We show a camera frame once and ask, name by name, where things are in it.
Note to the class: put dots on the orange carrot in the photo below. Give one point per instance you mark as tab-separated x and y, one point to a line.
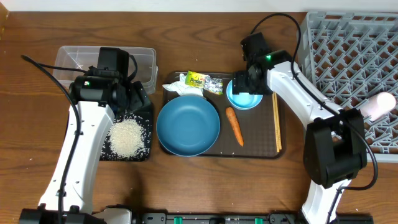
231	116

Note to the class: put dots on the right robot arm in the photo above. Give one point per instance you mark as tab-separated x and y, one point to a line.
334	152

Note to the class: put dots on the clear plastic bin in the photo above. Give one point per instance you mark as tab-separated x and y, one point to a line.
82	57

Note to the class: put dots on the dark blue plate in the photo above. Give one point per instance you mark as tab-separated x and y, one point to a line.
188	126

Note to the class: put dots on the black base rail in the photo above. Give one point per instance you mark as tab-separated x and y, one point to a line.
269	218

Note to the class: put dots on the grey dishwasher rack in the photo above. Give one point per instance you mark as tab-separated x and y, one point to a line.
351	57

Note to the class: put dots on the white plastic cup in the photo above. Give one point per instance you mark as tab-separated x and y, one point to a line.
378	106

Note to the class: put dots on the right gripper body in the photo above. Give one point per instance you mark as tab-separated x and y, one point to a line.
245	83

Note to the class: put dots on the light blue small bowl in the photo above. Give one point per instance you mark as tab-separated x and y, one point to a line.
242	101

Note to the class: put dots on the crumpled white tissue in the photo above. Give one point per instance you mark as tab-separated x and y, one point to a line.
182	89

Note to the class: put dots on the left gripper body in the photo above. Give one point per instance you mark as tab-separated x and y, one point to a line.
127	88

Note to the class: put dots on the left wooden chopstick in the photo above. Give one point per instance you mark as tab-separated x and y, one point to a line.
275	124

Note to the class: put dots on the dark brown serving tray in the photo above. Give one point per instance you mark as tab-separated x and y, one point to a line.
261	127

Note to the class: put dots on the black plastic tray bin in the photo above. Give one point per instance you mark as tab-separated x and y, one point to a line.
140	124

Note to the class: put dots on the wooden chopstick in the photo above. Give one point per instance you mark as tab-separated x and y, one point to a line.
275	124

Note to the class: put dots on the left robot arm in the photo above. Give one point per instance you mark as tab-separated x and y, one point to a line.
69	195

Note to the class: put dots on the yellow green snack wrapper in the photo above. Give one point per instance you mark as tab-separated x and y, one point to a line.
208	83

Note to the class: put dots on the right wooden chopstick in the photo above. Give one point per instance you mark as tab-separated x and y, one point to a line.
277	124

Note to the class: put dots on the pile of white rice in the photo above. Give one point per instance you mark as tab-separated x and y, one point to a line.
127	138

